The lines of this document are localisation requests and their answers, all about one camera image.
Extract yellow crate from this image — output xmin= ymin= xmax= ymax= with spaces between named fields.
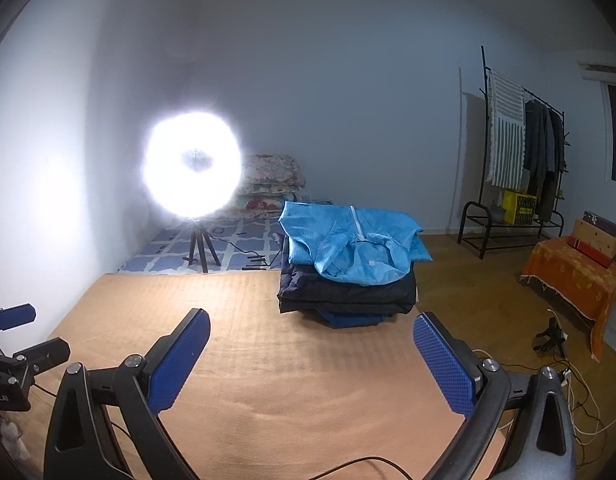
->
xmin=502 ymin=189 xmax=538 ymax=225

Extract small black floor tripod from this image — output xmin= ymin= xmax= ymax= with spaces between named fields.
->
xmin=532 ymin=316 xmax=568 ymax=358

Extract blue striped coat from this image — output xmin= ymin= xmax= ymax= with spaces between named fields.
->
xmin=278 ymin=201 xmax=433 ymax=286

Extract white cable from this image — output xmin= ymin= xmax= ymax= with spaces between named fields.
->
xmin=562 ymin=355 xmax=616 ymax=436

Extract black clothes rack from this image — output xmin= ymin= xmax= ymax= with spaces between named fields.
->
xmin=458 ymin=46 xmax=571 ymax=260

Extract royal blue garment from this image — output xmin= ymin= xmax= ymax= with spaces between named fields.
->
xmin=315 ymin=310 xmax=389 ymax=330

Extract purple patterned mat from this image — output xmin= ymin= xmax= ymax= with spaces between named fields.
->
xmin=118 ymin=212 xmax=289 ymax=275

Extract floral quilt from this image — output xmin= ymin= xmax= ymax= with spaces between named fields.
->
xmin=228 ymin=152 xmax=311 ymax=220

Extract orange cloth covered table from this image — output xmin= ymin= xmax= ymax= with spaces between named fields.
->
xmin=520 ymin=235 xmax=616 ymax=363

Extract striped towel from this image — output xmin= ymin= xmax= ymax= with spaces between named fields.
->
xmin=486 ymin=70 xmax=527 ymax=188

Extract red flat box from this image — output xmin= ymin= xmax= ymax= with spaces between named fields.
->
xmin=568 ymin=237 xmax=613 ymax=268

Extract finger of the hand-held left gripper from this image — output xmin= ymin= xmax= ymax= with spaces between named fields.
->
xmin=13 ymin=337 xmax=71 ymax=375
xmin=0 ymin=303 xmax=37 ymax=332

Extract black cable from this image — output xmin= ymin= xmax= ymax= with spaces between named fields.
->
xmin=308 ymin=455 xmax=419 ymax=480

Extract pile of dark clothes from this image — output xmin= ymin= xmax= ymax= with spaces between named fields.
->
xmin=277 ymin=232 xmax=419 ymax=317

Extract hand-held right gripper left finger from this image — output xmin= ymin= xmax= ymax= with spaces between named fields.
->
xmin=43 ymin=307 xmax=211 ymax=480

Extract tan blanket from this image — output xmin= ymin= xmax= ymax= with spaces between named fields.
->
xmin=25 ymin=270 xmax=508 ymax=480

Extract person's left hand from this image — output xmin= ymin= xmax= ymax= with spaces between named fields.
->
xmin=0 ymin=412 xmax=31 ymax=466

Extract ring light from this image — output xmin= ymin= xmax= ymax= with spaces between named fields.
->
xmin=138 ymin=105 xmax=246 ymax=221

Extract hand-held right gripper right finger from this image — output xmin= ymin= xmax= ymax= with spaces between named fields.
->
xmin=413 ymin=311 xmax=578 ymax=480

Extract dark flat box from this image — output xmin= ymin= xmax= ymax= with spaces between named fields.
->
xmin=582 ymin=211 xmax=616 ymax=236

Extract hanging dark clothes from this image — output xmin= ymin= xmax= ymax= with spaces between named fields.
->
xmin=522 ymin=99 xmax=568 ymax=221

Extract tan cardboard box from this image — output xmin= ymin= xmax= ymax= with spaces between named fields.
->
xmin=570 ymin=218 xmax=616 ymax=261

